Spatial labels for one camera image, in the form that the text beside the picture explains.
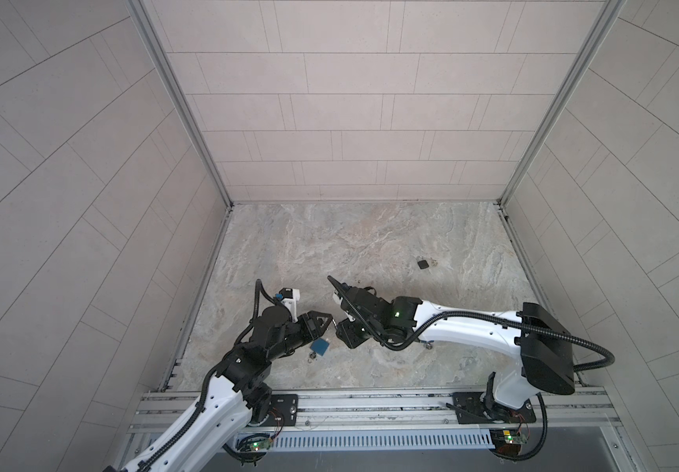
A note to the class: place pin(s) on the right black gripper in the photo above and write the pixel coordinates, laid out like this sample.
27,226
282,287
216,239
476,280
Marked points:
342,330

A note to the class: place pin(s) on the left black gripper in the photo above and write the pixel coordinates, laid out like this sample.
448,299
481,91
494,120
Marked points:
314,331

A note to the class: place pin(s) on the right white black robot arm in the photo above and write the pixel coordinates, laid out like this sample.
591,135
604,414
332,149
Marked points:
545,357

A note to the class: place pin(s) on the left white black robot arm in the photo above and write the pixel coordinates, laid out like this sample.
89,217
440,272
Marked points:
234,393

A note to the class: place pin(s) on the left blue padlock with key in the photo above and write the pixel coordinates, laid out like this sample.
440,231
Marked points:
318,348

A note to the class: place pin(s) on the white vent grille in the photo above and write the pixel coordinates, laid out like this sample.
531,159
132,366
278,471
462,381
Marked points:
381,441

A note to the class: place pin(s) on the left green circuit board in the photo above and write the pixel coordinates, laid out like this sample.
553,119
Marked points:
255,444

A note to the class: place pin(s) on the right circuit board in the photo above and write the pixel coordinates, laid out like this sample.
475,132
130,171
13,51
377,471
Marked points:
508,442

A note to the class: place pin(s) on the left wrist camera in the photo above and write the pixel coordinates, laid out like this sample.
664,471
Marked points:
289,298

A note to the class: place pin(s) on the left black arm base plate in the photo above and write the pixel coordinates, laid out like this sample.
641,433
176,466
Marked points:
281,412

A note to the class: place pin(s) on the aluminium mounting rail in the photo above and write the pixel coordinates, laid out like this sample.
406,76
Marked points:
381,409

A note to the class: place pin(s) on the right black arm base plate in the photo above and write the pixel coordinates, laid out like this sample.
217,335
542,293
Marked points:
470,409

